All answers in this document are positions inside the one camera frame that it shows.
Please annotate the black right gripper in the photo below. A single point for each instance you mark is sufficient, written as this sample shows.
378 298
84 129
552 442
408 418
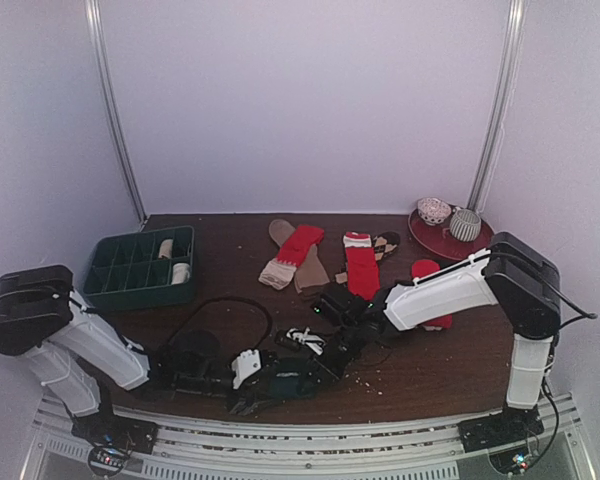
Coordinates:
331 361

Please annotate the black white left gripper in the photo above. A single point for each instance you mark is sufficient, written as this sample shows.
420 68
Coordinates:
244 405

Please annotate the dark teal sock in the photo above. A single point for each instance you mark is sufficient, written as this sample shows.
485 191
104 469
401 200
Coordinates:
286 385

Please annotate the cream brown striped sock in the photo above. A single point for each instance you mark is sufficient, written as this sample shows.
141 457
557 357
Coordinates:
181 273

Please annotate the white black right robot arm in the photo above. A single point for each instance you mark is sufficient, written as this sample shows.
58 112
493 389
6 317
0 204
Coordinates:
508 273

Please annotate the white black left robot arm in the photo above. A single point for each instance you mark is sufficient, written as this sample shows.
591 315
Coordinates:
45 322

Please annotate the tan beige sock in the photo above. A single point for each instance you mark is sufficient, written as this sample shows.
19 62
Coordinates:
311 276

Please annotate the red sock middle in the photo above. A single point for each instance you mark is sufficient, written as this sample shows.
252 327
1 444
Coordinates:
362 268

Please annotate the red cream sock left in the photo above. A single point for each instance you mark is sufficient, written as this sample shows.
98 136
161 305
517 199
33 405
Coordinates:
279 271

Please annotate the brown argyle sock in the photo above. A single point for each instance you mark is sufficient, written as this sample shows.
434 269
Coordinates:
384 244

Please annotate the red sock right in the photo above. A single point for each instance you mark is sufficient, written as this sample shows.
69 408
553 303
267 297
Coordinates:
422 268

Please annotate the green compartment organizer tray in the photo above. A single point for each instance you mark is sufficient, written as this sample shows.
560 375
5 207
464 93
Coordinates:
125 274

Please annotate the dark red round plate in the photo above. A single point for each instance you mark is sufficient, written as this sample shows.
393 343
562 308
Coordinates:
439 241

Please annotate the rolled beige sock in tray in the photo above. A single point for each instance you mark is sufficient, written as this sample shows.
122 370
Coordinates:
166 248

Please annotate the patterned small bowl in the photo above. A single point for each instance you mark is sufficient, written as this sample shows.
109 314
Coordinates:
433 211

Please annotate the striped grey cup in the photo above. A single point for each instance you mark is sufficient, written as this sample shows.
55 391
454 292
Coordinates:
465 225

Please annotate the aluminium front rail frame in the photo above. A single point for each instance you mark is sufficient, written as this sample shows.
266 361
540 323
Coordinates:
188 448

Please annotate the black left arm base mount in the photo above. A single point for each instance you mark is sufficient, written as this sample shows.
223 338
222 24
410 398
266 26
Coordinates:
120 433

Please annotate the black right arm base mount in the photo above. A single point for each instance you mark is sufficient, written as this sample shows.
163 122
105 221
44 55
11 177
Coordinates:
508 426

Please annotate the right aluminium corner post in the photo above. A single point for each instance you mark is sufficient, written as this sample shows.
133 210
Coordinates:
504 92

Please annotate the aluminium corner post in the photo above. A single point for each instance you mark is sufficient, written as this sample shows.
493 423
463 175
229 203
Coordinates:
504 92
96 31

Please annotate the left aluminium corner post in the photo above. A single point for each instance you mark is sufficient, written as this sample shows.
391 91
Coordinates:
96 31

